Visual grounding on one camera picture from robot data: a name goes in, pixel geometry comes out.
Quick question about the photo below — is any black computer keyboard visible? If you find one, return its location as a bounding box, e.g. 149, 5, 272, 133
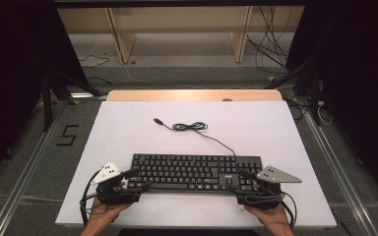
126, 152, 264, 195

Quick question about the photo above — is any thin black floor cable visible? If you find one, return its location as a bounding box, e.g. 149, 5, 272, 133
78, 54, 111, 70

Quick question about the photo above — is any dark curtain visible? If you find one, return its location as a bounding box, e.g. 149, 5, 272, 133
0, 0, 90, 191
284, 0, 378, 210

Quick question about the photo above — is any person's left hand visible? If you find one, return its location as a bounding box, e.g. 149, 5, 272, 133
90, 197, 133, 227

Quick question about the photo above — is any bundle of black hanging cables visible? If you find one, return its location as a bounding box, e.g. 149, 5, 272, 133
245, 5, 297, 75

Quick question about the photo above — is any short silver metal bar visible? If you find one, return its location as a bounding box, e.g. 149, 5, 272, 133
69, 92, 108, 99

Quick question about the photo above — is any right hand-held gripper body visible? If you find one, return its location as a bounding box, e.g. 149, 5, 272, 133
235, 165, 302, 210

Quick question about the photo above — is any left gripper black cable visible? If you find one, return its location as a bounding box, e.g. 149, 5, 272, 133
79, 169, 103, 228

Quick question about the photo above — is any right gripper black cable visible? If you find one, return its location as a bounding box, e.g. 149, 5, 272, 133
275, 191, 298, 229

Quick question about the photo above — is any person's right hand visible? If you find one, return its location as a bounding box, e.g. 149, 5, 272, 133
244, 203, 291, 230

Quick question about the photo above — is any white table cover board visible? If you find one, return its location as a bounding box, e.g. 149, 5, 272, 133
54, 100, 338, 230

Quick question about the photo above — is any beige wooden shelf unit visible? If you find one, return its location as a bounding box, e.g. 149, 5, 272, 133
57, 6, 306, 65

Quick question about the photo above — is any aluminium floor rail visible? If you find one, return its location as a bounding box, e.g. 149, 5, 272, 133
294, 97, 378, 236
0, 100, 71, 236

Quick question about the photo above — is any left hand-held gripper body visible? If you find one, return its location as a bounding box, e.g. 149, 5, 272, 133
91, 161, 142, 207

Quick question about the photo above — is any white looped cable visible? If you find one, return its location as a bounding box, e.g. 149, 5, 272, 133
317, 100, 335, 127

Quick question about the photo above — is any black metal stand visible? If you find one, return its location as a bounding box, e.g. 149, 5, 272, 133
40, 69, 101, 132
264, 58, 323, 128

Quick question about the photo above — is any black keyboard cable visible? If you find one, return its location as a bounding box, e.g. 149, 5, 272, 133
153, 117, 237, 157

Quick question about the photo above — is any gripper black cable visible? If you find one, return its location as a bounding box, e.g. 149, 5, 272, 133
79, 169, 103, 228
275, 191, 298, 229

